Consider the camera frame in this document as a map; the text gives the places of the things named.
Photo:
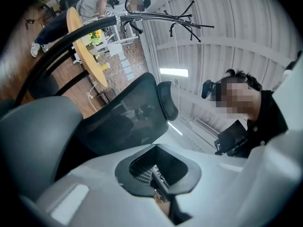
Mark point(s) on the black mesh chair backrest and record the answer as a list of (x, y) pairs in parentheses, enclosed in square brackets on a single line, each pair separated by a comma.
[(123, 110)]

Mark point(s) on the sunflower bouquet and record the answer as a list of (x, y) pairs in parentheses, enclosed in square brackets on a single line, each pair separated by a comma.
[(95, 37)]

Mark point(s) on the dark grey chair armrest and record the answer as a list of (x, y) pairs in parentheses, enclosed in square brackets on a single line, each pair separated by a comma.
[(35, 136)]

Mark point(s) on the black head camera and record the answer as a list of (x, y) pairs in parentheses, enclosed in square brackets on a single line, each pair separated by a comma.
[(208, 89)]

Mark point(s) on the person's left hand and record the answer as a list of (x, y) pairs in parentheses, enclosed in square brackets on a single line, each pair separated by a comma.
[(163, 207)]

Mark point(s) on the person's black clothing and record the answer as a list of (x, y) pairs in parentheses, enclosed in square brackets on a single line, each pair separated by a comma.
[(270, 117)]

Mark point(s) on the black coat rack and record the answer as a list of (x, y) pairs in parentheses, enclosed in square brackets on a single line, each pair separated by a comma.
[(78, 31)]

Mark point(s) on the ceiling light panel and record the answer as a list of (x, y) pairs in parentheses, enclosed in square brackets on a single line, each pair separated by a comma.
[(174, 72)]

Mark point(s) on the black chair headrest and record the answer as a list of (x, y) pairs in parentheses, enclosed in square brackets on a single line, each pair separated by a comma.
[(168, 100)]

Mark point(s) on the person's head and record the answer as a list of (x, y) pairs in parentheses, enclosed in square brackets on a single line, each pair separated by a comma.
[(239, 96)]

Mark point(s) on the white storage shelf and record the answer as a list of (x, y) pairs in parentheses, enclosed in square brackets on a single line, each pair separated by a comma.
[(118, 37)]

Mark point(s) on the black chest device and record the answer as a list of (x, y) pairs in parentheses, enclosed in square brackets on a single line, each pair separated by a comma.
[(232, 136)]

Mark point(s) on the round wooden table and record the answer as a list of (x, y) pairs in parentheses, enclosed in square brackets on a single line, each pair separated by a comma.
[(80, 48)]

